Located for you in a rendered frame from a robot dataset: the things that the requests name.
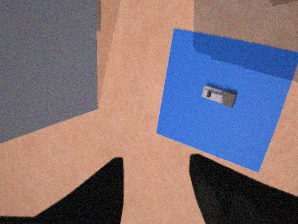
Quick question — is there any grey panel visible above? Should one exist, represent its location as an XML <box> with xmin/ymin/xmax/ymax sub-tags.
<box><xmin>0</xmin><ymin>0</ymin><xmax>98</xmax><ymax>143</ymax></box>

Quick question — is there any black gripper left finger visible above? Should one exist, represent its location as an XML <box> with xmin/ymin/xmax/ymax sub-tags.
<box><xmin>0</xmin><ymin>157</ymin><xmax>124</xmax><ymax>224</ymax></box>

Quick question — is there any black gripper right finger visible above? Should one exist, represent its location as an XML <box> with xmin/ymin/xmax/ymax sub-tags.
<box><xmin>189</xmin><ymin>153</ymin><xmax>298</xmax><ymax>224</ymax></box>

